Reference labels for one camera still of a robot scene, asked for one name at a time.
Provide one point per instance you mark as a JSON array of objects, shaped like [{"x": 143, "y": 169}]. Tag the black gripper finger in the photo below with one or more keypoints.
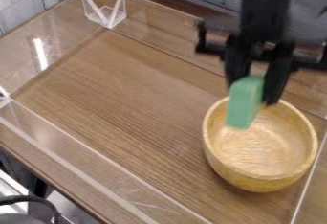
[
  {"x": 278, "y": 72},
  {"x": 237, "y": 58}
]

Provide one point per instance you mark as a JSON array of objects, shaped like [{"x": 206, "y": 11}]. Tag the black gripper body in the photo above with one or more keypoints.
[{"x": 262, "y": 51}]

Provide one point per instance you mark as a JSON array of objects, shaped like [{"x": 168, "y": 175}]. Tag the green block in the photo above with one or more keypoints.
[{"x": 245, "y": 101}]

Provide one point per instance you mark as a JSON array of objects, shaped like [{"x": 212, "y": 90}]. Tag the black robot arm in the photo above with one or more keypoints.
[{"x": 261, "y": 40}]

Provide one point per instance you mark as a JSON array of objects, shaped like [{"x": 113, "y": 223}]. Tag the brown wooden bowl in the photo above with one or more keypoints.
[{"x": 268, "y": 157}]

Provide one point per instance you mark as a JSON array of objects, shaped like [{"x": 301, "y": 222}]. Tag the clear acrylic corner bracket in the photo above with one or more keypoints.
[{"x": 107, "y": 16}]

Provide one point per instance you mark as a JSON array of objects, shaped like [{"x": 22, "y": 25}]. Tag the clear acrylic enclosure wall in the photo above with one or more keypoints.
[{"x": 121, "y": 150}]

